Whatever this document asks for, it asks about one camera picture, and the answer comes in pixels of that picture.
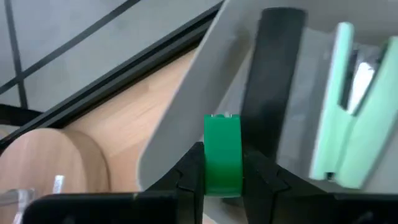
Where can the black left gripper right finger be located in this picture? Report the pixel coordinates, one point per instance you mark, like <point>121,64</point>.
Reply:
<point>267,193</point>

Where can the black table edge rail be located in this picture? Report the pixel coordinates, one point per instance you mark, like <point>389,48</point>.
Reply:
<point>124,76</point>

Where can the light grey plastic bin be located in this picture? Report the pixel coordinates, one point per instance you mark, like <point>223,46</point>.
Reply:
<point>199,93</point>

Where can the mint green stapler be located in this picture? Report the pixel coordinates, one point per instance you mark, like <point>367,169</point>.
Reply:
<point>329,140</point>

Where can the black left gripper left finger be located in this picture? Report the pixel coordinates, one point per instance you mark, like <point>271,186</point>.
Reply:
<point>191,180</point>

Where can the white shade wooden base lamp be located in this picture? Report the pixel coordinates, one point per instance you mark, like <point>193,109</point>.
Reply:
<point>46,161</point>

